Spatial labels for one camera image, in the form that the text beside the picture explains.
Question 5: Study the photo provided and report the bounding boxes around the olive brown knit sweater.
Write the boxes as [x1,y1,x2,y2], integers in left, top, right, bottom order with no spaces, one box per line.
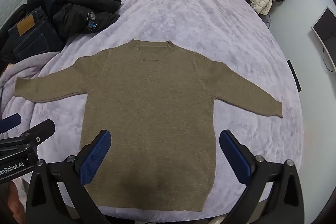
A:
[14,40,282,211]

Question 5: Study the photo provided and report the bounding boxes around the person's left hand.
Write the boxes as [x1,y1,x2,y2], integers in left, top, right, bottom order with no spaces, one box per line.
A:
[7,181,25,223]

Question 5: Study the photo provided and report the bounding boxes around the dark blue denim jeans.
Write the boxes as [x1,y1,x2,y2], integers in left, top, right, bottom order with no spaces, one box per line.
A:
[1,5,65,64]

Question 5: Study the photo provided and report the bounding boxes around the black jacket with patch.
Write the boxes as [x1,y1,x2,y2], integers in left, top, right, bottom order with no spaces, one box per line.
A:
[27,0,122,40]

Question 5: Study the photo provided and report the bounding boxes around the curved monitor screen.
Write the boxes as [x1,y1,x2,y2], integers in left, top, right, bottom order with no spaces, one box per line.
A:
[311,6,335,72]

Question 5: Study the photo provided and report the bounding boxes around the lavender fleece bed blanket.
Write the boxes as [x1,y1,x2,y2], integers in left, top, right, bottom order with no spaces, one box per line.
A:
[0,0,304,222]

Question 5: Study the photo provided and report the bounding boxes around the black bed side bracket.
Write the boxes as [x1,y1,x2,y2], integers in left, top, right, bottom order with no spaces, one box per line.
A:
[287,60,302,92]

